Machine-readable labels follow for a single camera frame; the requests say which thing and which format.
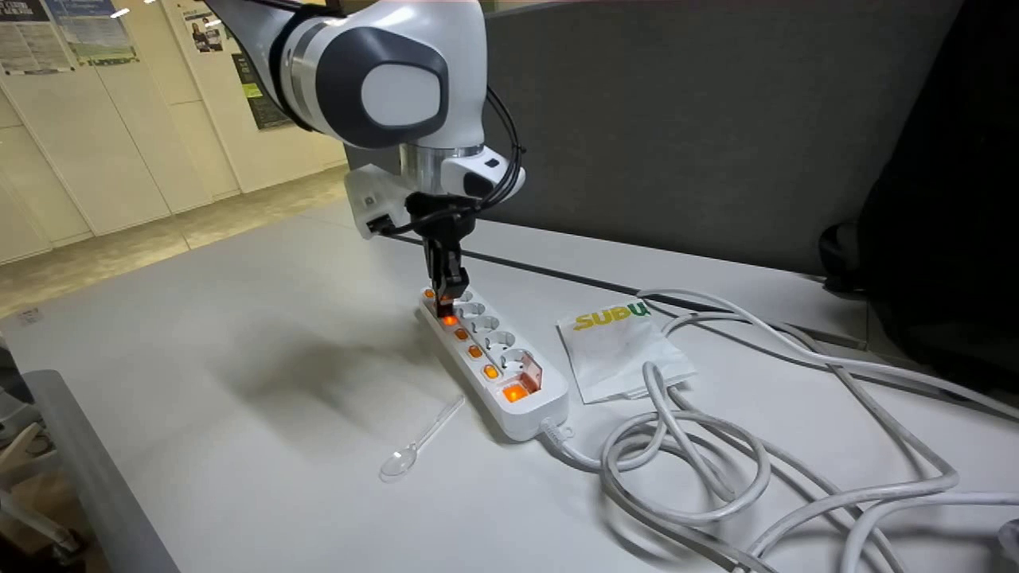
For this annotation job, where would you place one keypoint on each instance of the white Subway napkin packet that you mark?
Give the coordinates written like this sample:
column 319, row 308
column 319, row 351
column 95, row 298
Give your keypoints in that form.
column 610, row 351

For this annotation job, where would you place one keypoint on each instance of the small photo wall poster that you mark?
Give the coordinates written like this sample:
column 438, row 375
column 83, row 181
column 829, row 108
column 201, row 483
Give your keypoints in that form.
column 207, row 33

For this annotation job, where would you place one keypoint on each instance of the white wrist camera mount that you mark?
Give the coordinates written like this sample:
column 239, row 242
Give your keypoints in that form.
column 371, row 194

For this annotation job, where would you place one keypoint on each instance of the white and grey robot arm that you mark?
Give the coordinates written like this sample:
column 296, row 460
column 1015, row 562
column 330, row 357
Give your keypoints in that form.
column 371, row 85

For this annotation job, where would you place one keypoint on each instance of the clear plastic spoon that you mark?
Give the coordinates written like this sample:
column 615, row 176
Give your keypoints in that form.
column 400, row 461

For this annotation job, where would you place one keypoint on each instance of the white paper wall poster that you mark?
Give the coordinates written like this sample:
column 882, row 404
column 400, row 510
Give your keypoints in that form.
column 32, row 35
column 101, row 33

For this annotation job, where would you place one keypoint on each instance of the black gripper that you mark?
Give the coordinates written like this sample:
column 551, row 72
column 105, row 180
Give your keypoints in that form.
column 442, row 213

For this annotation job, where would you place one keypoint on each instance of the grey partition panel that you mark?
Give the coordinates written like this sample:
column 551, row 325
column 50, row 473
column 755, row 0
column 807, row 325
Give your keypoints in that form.
column 689, row 115

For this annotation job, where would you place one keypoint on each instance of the white multi-switch power strip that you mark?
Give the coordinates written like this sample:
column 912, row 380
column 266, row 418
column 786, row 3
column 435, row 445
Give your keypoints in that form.
column 528, row 418

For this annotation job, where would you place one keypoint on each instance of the dark green wall poster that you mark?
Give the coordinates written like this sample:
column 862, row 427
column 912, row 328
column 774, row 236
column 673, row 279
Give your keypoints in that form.
column 259, row 100

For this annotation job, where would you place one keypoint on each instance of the brown wooden furniture piece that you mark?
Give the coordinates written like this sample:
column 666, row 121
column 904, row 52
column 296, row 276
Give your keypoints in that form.
column 27, row 465

